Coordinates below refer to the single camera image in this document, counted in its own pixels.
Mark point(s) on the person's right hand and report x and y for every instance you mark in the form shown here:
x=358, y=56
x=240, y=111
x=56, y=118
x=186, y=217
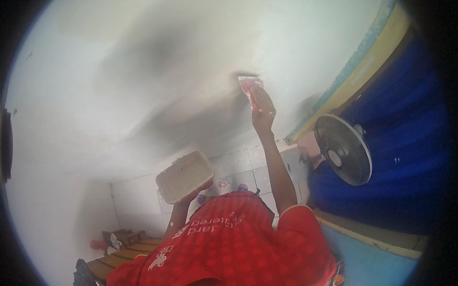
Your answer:
x=264, y=112

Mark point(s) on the person's left hand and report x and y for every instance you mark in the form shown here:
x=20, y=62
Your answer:
x=195, y=196

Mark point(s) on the person's left fingers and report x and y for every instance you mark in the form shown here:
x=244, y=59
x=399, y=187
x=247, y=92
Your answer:
x=207, y=186

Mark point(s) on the person's right fingers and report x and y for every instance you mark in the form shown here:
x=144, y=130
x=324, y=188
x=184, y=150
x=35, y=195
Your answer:
x=264, y=100

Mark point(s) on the red putty scraper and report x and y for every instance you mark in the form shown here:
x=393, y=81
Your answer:
x=248, y=85

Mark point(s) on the white plaster tray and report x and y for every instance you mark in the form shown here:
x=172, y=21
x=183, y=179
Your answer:
x=184, y=177

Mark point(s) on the person's body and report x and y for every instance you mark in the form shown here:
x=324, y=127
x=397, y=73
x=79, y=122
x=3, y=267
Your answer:
x=232, y=246

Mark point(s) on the black standing fan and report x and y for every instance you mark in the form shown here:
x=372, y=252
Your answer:
x=343, y=150

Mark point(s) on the pile of brown items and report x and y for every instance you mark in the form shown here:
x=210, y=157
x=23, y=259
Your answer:
x=125, y=236

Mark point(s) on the wooden slatted bench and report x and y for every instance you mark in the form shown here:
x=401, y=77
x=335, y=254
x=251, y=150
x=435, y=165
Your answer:
x=123, y=255

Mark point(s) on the red cloth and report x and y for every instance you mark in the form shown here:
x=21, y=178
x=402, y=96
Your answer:
x=98, y=245

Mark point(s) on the blue curtain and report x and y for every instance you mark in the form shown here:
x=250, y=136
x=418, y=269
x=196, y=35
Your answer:
x=400, y=150

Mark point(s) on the black bag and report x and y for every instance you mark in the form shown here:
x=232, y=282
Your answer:
x=84, y=274

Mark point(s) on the orange object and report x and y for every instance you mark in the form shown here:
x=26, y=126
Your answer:
x=338, y=279

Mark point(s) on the white wall box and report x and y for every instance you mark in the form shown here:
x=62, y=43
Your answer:
x=295, y=164

